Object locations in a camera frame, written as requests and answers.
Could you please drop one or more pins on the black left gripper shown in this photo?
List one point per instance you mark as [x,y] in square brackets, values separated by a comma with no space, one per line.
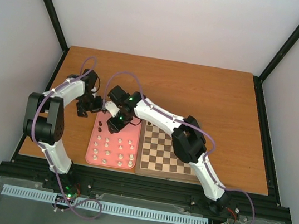
[81,108]

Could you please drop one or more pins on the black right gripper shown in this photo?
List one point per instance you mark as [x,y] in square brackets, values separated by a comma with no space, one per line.
[116,126]

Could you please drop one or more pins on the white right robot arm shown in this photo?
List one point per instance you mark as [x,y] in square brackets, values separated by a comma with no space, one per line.
[188,141]

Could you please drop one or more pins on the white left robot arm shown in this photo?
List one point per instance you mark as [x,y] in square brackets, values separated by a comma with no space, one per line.
[44,118]

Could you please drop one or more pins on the wooden chess board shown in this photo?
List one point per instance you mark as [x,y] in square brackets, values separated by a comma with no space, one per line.
[157,158]

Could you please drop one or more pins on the pink plastic tray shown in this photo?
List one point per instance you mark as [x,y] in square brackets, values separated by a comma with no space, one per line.
[131,132]

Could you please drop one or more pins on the black aluminium frame rail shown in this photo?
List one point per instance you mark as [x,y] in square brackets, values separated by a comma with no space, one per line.
[91,181]

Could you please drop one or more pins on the light blue cable duct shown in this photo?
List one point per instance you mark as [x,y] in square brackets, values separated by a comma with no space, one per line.
[106,207]

